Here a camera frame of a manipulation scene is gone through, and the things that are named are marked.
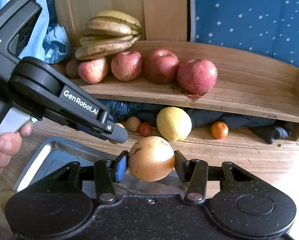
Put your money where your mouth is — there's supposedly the round orange-tan fruit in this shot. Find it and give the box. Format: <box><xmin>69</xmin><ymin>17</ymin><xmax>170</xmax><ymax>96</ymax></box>
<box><xmin>128</xmin><ymin>136</ymin><xmax>175</xmax><ymax>181</ymax></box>

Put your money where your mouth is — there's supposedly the curved wooden shelf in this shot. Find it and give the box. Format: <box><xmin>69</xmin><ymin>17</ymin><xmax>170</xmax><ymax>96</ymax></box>
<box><xmin>75</xmin><ymin>41</ymin><xmax>299</xmax><ymax>140</ymax></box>

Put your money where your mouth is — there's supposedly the small orange tangerine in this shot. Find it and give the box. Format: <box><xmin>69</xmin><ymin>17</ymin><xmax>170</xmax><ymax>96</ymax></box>
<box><xmin>211</xmin><ymin>121</ymin><xmax>229</xmax><ymax>139</ymax></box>

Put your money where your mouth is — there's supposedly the red apple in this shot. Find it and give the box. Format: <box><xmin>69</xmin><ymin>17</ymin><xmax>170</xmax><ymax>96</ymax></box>
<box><xmin>177</xmin><ymin>59</ymin><xmax>218</xmax><ymax>94</ymax></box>
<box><xmin>111</xmin><ymin>51</ymin><xmax>143</xmax><ymax>82</ymax></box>
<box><xmin>78</xmin><ymin>57</ymin><xmax>108</xmax><ymax>84</ymax></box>
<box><xmin>143</xmin><ymin>49</ymin><xmax>179</xmax><ymax>84</ymax></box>

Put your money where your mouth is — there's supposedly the brown kiwi left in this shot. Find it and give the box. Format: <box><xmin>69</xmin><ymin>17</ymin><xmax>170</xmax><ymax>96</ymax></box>
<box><xmin>51</xmin><ymin>64</ymin><xmax>66</xmax><ymax>76</ymax></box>

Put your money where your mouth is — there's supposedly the small brown longan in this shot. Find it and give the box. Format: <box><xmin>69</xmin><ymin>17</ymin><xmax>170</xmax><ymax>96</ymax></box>
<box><xmin>126</xmin><ymin>116</ymin><xmax>141</xmax><ymax>132</ymax></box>
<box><xmin>108</xmin><ymin>123</ymin><xmax>128</xmax><ymax>144</ymax></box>

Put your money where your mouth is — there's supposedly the stainless steel tray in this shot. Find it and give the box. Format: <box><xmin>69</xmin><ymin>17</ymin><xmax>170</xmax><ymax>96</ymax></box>
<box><xmin>13</xmin><ymin>137</ymin><xmax>187</xmax><ymax>197</ymax></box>

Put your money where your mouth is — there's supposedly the person's left hand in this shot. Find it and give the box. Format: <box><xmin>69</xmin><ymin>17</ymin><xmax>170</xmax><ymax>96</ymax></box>
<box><xmin>0</xmin><ymin>120</ymin><xmax>33</xmax><ymax>175</ymax></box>

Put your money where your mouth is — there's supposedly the red apple far right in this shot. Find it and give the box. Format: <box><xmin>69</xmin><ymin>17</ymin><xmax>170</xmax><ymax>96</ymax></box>
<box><xmin>177</xmin><ymin>59</ymin><xmax>218</xmax><ymax>94</ymax></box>

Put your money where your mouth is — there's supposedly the wooden back panel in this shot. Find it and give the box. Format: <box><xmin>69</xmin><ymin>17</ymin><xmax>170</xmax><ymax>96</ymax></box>
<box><xmin>55</xmin><ymin>0</ymin><xmax>189</xmax><ymax>47</ymax></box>

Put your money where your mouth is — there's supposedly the brown kiwi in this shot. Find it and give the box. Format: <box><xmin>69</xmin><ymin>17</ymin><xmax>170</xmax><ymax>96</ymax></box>
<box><xmin>66</xmin><ymin>59</ymin><xmax>80</xmax><ymax>79</ymax></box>
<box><xmin>51</xmin><ymin>64</ymin><xmax>66</xmax><ymax>76</ymax></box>

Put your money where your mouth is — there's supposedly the red cherry tomato back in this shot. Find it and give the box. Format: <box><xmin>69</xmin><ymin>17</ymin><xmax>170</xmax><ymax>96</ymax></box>
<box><xmin>138</xmin><ymin>122</ymin><xmax>152</xmax><ymax>137</ymax></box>

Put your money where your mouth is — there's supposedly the red apple far left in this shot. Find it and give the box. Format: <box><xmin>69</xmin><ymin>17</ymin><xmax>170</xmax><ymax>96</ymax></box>
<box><xmin>78</xmin><ymin>57</ymin><xmax>108</xmax><ymax>84</ymax></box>

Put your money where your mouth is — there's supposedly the dark blue jacket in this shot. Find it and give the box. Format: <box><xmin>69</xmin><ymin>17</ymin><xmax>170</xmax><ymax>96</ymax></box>
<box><xmin>99</xmin><ymin>99</ymin><xmax>294</xmax><ymax>144</ymax></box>

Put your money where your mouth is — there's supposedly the brown kiwi right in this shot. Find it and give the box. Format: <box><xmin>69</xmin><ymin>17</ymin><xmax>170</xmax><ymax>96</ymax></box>
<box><xmin>66</xmin><ymin>59</ymin><xmax>80</xmax><ymax>79</ymax></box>

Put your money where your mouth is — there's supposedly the large yellow lemon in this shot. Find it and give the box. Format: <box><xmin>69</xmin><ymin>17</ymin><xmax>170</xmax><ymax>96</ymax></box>
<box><xmin>156</xmin><ymin>107</ymin><xmax>192</xmax><ymax>141</ymax></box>

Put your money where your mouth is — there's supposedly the light blue cloth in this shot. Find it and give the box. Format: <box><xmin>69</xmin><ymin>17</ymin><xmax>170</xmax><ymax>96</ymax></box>
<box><xmin>0</xmin><ymin>0</ymin><xmax>71</xmax><ymax>64</ymax></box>

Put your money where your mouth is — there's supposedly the bunch of ripe bananas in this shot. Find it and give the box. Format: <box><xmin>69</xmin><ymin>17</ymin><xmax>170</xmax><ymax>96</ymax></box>
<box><xmin>75</xmin><ymin>10</ymin><xmax>142</xmax><ymax>61</ymax></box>

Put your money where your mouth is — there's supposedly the blue polka dot cushion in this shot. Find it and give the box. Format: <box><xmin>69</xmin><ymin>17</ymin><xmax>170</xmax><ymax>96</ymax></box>
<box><xmin>189</xmin><ymin>0</ymin><xmax>299</xmax><ymax>67</ymax></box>

